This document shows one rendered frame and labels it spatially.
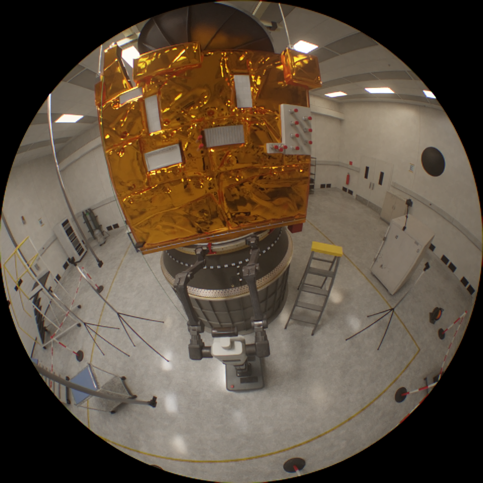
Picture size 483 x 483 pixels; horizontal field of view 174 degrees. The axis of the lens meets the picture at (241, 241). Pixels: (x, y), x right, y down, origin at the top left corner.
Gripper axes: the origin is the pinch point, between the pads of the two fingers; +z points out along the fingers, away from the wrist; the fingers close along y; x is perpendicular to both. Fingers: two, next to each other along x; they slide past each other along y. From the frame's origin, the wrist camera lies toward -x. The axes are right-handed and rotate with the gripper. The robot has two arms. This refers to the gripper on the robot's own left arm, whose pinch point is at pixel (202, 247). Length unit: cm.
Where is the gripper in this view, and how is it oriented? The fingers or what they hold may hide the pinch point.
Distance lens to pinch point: 160.4
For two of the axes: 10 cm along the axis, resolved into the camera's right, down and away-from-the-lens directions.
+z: -2.2, -5.6, 8.0
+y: -9.7, 2.0, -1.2
